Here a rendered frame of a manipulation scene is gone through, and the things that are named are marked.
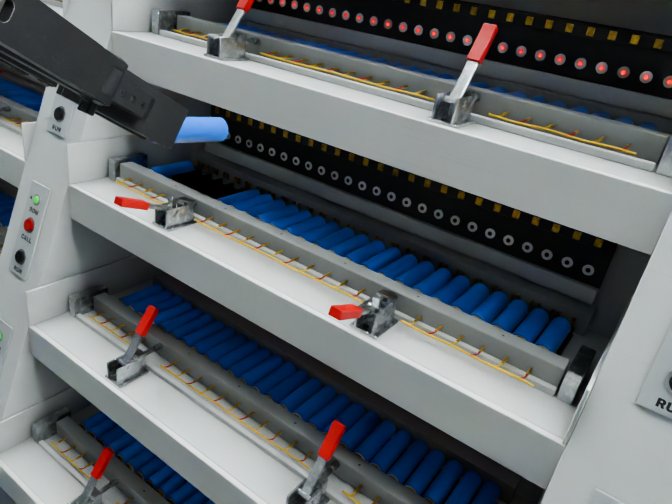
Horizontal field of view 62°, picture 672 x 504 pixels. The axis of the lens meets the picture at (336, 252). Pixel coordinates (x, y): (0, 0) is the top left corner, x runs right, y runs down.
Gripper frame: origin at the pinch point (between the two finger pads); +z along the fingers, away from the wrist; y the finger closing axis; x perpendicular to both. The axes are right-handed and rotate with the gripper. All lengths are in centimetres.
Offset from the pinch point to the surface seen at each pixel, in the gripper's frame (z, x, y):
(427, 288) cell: 28.3, 2.4, -14.1
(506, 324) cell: 27.9, 2.5, -22.2
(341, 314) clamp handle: 15.0, 7.2, -13.0
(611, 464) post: 20.6, 8.5, -33.5
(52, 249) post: 23.3, 16.9, 30.1
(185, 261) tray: 22.1, 10.3, 9.1
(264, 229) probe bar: 24.9, 3.7, 3.6
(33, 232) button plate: 22.7, 16.2, 33.8
